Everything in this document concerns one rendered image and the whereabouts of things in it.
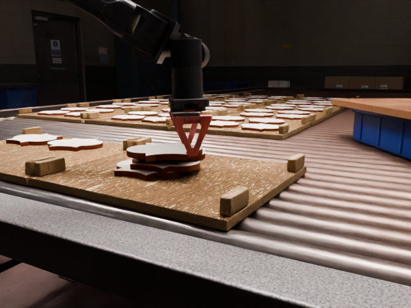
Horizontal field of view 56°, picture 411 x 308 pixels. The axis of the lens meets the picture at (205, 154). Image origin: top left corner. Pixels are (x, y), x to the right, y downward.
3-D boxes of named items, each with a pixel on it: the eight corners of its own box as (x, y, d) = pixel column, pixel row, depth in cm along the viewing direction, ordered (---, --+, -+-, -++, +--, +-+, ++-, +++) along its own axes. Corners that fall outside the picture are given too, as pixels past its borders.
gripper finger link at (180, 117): (207, 150, 74) (205, 100, 72) (213, 157, 67) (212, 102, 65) (172, 151, 73) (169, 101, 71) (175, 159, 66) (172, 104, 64)
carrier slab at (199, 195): (227, 231, 50) (227, 220, 50) (29, 185, 71) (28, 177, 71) (306, 173, 80) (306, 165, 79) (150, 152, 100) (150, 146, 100)
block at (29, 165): (30, 176, 71) (29, 161, 71) (24, 175, 72) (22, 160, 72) (57, 169, 77) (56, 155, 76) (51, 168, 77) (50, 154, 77)
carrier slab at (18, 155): (26, 186, 71) (25, 177, 70) (-86, 161, 91) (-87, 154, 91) (147, 152, 100) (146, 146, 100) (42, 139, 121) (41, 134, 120)
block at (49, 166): (40, 177, 71) (38, 162, 70) (33, 176, 72) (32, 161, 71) (66, 170, 76) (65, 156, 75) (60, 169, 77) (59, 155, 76)
